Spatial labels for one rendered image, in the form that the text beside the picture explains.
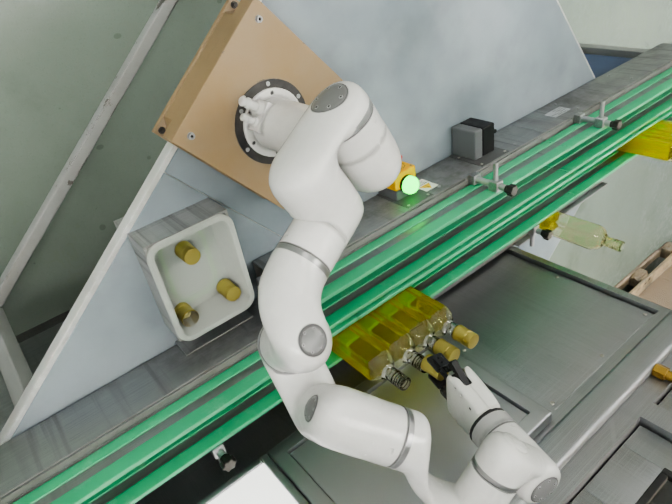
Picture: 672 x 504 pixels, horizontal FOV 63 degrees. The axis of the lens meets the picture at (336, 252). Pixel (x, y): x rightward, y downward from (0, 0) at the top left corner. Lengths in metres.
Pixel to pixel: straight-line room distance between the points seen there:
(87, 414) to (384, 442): 0.62
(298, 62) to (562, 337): 0.87
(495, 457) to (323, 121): 0.52
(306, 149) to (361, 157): 0.10
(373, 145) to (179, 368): 0.62
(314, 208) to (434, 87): 0.80
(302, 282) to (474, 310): 0.84
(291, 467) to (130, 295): 0.46
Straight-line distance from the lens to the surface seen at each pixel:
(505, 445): 0.85
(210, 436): 1.14
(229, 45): 1.00
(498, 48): 1.64
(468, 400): 0.98
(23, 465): 1.16
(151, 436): 1.09
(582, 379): 1.34
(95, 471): 1.10
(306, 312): 0.70
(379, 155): 0.80
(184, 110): 0.99
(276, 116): 0.97
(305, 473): 1.14
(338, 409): 0.74
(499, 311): 1.49
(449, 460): 1.14
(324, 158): 0.71
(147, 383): 1.17
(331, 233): 0.75
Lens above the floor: 1.72
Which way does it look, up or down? 45 degrees down
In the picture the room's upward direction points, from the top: 119 degrees clockwise
